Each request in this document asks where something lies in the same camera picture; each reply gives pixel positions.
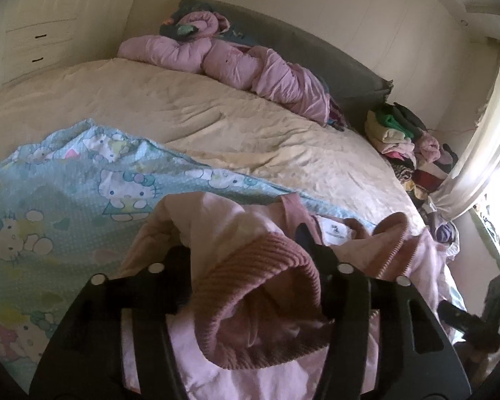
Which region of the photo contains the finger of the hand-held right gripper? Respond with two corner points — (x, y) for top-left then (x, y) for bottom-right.
(437, 301), (500, 351)

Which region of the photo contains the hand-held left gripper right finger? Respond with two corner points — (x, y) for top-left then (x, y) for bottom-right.
(298, 223), (471, 400)

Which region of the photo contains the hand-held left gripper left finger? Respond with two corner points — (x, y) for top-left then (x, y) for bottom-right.
(29, 247), (192, 400)

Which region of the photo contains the pink puffer jacket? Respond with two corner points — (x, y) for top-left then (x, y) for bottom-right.
(119, 192), (457, 400)

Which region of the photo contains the pile of folded clothes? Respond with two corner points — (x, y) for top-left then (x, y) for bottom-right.
(364, 102), (459, 201)

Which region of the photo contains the white plastic bag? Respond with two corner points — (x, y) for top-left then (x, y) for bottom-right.
(435, 221), (459, 255)

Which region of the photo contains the blue cartoon printed blanket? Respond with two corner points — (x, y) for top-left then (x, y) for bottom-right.
(0, 119), (378, 380)

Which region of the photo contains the cream curtain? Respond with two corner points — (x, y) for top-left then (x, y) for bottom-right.
(431, 37), (500, 221)

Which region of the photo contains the cream bed sheet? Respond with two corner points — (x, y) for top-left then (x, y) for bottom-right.
(0, 58), (426, 230)

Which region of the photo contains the grey bed headboard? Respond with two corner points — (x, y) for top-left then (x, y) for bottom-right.
(179, 0), (394, 134)

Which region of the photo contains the pink rolled duvet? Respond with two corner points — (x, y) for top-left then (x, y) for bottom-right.
(117, 10), (332, 126)

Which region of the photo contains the cream wardrobe with drawers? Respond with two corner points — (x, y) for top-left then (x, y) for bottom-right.
(0, 0), (142, 88)

